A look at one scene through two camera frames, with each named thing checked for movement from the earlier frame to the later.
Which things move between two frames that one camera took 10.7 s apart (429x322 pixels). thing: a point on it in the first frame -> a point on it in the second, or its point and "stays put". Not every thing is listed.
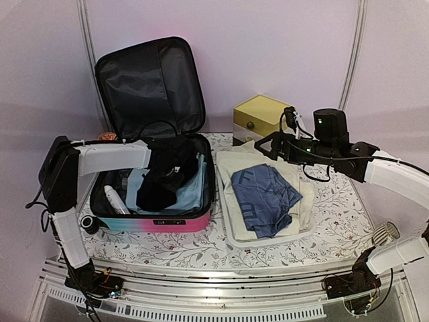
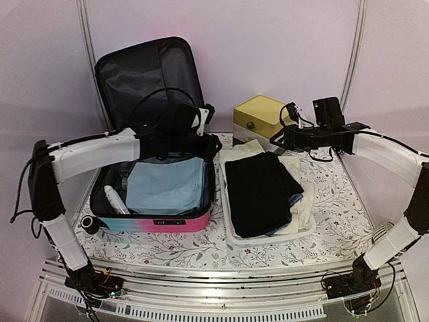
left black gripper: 173,186 -> 208,147
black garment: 172,161 -> 261,188
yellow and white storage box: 257,117 stays put
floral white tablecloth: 341,235 stays put
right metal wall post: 362,15 stays put
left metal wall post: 88,41 stays put
